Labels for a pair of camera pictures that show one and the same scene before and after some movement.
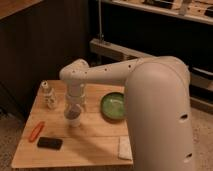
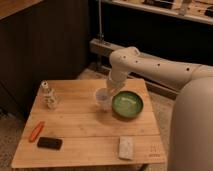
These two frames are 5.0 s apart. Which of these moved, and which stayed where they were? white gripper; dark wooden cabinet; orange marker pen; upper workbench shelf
Moved: white gripper
Stayed: orange marker pen; upper workbench shelf; dark wooden cabinet
